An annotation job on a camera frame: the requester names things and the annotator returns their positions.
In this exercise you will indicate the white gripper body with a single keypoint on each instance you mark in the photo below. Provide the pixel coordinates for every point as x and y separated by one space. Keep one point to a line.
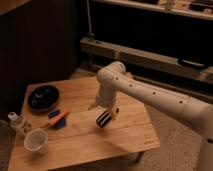
105 97

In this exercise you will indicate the black bowl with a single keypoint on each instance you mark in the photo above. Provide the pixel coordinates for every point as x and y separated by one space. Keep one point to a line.
43 98

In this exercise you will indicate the orange handled tool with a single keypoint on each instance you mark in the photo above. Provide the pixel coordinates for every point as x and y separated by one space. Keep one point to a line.
55 119

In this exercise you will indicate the clear plastic bottle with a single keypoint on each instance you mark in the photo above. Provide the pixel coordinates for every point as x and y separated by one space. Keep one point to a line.
19 123

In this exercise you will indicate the wooden low table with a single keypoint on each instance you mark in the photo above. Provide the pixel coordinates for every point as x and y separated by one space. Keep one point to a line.
81 141

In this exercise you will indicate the blue block lower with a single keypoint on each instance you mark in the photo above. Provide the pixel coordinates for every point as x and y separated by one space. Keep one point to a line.
60 124

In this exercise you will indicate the blue block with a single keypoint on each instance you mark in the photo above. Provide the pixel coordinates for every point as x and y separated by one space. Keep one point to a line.
53 113
60 124

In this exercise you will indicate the metal pole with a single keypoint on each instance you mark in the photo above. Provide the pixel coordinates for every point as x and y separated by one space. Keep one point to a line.
91 34

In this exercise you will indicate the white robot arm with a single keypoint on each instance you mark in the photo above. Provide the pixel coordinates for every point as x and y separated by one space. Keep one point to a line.
190 111

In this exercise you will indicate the blue block upper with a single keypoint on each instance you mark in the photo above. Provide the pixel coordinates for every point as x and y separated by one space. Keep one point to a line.
53 113

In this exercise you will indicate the black handle on shelf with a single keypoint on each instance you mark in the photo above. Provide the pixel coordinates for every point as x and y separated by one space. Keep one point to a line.
193 65

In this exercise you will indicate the long wooden shelf beam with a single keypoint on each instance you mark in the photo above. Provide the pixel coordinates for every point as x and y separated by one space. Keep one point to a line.
145 59

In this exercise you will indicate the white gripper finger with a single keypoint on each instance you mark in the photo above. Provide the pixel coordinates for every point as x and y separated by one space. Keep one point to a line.
113 111
92 106

